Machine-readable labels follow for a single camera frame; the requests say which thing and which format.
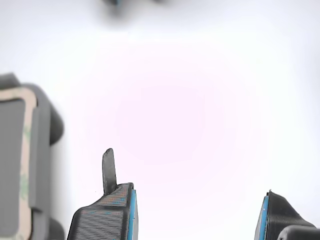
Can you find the grey holder with black legs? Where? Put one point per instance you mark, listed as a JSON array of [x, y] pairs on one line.
[[43, 150]]

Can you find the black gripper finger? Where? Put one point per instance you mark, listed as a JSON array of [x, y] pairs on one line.
[[277, 212], [100, 220]]

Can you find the beige adhesive rectangular frame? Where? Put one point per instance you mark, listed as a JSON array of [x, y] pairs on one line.
[[26, 150]]

